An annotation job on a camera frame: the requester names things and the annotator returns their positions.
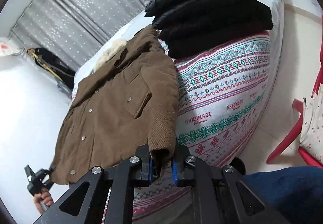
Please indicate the red plastic chair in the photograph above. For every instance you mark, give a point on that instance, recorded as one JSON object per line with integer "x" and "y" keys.
{"x": 296, "y": 130}

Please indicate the patterned knit bed blanket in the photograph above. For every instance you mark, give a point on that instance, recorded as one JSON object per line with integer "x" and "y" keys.
{"x": 223, "y": 92}

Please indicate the dark clothes on rack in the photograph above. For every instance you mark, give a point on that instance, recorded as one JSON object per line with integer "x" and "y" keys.
{"x": 51, "y": 63}

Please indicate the floral white cloth on chair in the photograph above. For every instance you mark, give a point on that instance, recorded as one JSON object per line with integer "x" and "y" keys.
{"x": 311, "y": 132}

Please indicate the navy blue trousers leg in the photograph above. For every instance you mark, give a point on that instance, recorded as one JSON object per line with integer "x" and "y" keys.
{"x": 296, "y": 192}

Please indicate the light blue bed sheet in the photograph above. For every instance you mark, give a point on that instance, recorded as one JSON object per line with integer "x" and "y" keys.
{"x": 140, "y": 21}

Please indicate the person's left hand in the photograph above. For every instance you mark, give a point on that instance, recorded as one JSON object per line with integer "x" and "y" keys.
{"x": 42, "y": 198}

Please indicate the brown corduroy fur-collar coat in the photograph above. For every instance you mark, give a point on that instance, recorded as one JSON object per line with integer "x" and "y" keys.
{"x": 132, "y": 100}

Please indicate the grey dotted curtain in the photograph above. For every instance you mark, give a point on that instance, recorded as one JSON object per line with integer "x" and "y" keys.
{"x": 73, "y": 30}

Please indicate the black puffer jacket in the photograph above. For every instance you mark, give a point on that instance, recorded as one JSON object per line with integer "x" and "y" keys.
{"x": 189, "y": 27}

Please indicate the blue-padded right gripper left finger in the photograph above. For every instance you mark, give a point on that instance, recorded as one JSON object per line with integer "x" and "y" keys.
{"x": 103, "y": 195}

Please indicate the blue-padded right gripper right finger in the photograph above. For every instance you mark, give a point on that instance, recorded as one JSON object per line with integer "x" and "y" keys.
{"x": 220, "y": 195}

